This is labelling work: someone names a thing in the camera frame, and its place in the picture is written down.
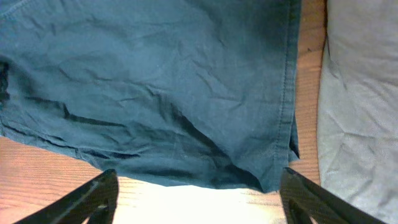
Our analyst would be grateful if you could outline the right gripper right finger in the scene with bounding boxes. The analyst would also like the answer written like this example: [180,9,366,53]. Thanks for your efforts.
[280,167,384,224]

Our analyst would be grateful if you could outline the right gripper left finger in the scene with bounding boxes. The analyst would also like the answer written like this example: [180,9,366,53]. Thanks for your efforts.
[16,169,119,224]

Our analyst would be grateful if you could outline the navy blue shorts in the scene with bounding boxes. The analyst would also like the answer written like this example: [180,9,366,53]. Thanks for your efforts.
[1,0,302,193]

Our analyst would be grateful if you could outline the grey shorts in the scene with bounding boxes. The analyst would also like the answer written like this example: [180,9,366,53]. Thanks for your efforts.
[317,0,397,223]

